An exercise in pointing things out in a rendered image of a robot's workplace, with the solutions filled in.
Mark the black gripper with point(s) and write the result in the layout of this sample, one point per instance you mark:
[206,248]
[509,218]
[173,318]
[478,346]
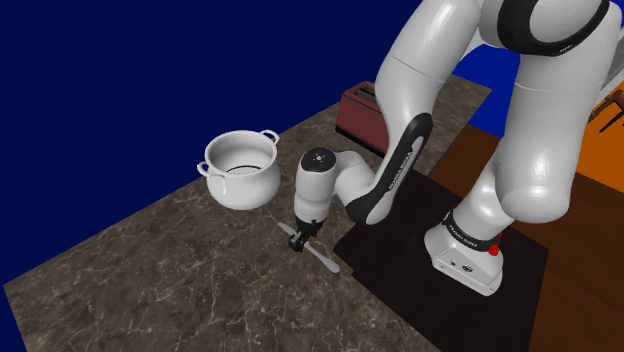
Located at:
[307,231]

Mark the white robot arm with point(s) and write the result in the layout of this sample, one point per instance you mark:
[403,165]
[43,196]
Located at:
[536,146]

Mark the silver butter knife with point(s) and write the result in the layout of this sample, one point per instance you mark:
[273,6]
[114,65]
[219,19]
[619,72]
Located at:
[322,257]

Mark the dark red toaster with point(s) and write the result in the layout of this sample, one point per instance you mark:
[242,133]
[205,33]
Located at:
[358,119]

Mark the dark robot stand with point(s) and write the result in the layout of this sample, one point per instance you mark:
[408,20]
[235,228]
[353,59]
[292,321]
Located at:
[438,302]

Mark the dark wooden chair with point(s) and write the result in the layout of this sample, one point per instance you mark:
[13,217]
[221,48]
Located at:
[612,109]

